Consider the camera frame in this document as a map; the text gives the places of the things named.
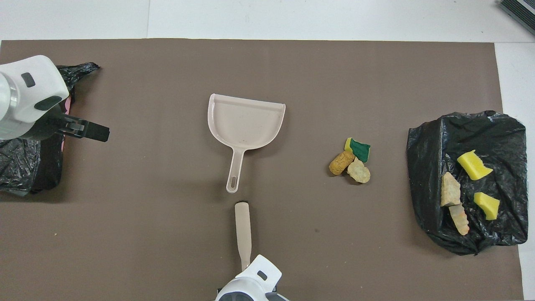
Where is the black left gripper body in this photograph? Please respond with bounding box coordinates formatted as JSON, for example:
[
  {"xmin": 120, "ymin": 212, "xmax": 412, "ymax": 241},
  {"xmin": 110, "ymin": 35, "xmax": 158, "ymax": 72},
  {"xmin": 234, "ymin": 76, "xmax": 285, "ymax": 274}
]
[{"xmin": 25, "ymin": 113, "xmax": 87, "ymax": 140}]

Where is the beige plastic dustpan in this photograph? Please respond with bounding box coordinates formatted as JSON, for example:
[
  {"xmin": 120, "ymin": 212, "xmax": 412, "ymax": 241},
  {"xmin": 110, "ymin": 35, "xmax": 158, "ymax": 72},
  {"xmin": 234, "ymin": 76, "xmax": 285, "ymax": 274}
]
[{"xmin": 207, "ymin": 93, "xmax": 287, "ymax": 194}]

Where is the beige brush with black bristles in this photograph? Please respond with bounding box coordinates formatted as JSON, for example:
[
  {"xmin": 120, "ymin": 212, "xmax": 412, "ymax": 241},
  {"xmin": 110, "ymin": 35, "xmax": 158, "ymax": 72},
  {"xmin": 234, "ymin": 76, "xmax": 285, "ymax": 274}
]
[{"xmin": 234, "ymin": 202, "xmax": 253, "ymax": 273}]

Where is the brown round bread roll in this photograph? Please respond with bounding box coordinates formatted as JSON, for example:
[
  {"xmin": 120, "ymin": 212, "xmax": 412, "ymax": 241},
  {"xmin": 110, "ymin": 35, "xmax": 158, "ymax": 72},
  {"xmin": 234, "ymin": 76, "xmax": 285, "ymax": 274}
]
[{"xmin": 329, "ymin": 150, "xmax": 356, "ymax": 176}]

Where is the green and yellow sponge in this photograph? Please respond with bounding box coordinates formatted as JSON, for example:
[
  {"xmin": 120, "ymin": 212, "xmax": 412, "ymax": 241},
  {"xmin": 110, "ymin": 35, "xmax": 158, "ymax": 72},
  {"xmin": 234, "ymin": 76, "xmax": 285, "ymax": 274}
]
[{"xmin": 344, "ymin": 137, "xmax": 372, "ymax": 164}]

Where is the pale bread chunk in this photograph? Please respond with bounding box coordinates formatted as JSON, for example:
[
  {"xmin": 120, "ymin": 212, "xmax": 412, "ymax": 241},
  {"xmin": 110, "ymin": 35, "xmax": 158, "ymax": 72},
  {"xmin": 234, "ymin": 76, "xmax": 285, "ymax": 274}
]
[{"xmin": 346, "ymin": 157, "xmax": 372, "ymax": 185}]

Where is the large striped croissant piece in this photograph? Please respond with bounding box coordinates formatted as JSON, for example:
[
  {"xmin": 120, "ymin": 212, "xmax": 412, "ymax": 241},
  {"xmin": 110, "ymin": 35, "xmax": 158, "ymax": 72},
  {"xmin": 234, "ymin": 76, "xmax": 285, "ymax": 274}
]
[{"xmin": 441, "ymin": 171, "xmax": 462, "ymax": 208}]

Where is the small striped croissant piece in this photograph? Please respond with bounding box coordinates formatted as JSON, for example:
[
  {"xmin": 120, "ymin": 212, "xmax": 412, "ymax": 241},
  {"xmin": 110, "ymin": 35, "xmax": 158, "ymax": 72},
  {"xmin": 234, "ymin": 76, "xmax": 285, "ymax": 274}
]
[{"xmin": 449, "ymin": 204, "xmax": 470, "ymax": 236}]

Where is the large yellow sponge piece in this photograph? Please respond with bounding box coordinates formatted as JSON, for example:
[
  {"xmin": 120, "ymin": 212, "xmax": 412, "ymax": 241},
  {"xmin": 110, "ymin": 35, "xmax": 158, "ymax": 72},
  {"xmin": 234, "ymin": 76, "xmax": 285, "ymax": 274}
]
[{"xmin": 456, "ymin": 149, "xmax": 494, "ymax": 181}]

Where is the small yellow sponge piece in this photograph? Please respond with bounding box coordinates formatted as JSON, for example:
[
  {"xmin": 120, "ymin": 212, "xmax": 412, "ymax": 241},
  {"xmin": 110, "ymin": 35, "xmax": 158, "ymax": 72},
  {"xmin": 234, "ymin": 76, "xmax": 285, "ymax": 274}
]
[{"xmin": 473, "ymin": 191, "xmax": 501, "ymax": 221}]

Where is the pink bin with black bag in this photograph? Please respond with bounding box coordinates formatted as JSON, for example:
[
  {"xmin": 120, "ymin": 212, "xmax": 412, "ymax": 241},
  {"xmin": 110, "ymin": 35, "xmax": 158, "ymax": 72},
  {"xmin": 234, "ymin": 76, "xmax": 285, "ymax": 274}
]
[{"xmin": 0, "ymin": 62, "xmax": 100, "ymax": 197}]

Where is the brown table mat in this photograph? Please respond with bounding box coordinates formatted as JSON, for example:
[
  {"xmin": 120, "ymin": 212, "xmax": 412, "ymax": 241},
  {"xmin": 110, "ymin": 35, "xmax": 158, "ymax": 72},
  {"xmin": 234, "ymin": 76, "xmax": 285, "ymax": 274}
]
[{"xmin": 0, "ymin": 39, "xmax": 525, "ymax": 301}]

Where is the dark ribbed panel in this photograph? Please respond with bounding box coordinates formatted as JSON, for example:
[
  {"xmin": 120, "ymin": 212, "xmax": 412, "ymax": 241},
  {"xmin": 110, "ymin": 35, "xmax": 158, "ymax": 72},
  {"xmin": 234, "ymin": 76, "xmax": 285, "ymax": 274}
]
[{"xmin": 498, "ymin": 0, "xmax": 535, "ymax": 36}]

